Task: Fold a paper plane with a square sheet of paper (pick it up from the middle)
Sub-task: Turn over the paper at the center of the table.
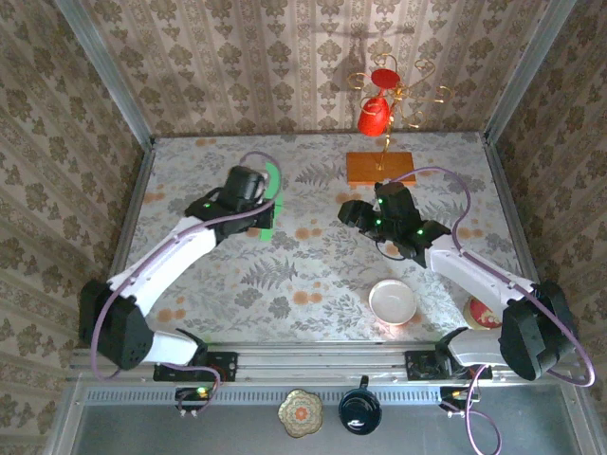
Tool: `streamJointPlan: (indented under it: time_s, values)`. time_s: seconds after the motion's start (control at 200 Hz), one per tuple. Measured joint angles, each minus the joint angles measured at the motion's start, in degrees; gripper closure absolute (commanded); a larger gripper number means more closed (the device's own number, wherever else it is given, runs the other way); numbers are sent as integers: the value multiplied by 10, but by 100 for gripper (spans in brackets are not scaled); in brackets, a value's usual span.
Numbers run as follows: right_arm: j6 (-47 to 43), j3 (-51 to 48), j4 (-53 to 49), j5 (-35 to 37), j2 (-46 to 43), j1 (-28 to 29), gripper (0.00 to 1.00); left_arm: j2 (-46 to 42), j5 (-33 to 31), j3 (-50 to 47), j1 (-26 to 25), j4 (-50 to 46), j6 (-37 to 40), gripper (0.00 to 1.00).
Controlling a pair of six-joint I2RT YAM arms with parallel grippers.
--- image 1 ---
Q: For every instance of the dark blue mug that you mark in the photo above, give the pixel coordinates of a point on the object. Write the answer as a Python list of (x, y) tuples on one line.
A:
[(359, 413)]

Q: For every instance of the green cloth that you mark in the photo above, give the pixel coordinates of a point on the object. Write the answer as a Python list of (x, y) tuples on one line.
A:
[(276, 189)]

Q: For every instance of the red goblet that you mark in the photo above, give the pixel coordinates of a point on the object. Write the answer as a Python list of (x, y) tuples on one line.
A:
[(372, 121)]

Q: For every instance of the aluminium frame post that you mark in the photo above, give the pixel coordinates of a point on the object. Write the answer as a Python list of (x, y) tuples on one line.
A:
[(526, 71), (109, 71)]

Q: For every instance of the grey metal shelf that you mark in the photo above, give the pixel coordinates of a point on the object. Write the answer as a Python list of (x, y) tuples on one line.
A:
[(189, 433)]

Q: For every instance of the ornate scalloped small plate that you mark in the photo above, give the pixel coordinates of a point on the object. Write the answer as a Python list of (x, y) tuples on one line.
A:
[(299, 413)]

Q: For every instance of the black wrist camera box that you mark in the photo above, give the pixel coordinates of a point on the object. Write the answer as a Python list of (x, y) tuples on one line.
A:
[(394, 199), (244, 187)]

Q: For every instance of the aluminium side rail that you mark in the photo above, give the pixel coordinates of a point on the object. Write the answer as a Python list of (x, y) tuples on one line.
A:
[(514, 213), (130, 213)]

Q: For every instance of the red patterned bowl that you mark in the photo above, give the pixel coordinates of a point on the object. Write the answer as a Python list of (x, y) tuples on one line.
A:
[(481, 314)]

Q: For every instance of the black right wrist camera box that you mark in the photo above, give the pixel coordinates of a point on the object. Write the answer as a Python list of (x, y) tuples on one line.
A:
[(394, 199)]

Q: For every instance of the aluminium front rail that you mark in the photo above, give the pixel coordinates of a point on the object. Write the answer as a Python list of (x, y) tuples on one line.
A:
[(322, 362)]

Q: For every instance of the floral printed tablecloth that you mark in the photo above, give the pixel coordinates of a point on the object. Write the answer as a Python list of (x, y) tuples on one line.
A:
[(308, 265)]

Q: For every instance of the small black circuit board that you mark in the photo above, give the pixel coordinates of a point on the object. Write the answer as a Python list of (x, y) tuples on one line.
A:
[(457, 395), (194, 394)]

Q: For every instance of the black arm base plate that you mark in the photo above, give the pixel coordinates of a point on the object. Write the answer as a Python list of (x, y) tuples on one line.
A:
[(227, 366), (419, 367)]

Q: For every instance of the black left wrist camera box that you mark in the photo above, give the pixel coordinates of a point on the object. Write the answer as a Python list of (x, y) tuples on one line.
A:
[(244, 187)]

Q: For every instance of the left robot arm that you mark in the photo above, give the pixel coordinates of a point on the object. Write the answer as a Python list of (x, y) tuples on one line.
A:
[(166, 265)]

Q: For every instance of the white bowl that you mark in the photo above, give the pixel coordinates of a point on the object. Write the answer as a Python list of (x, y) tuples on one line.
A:
[(392, 302)]

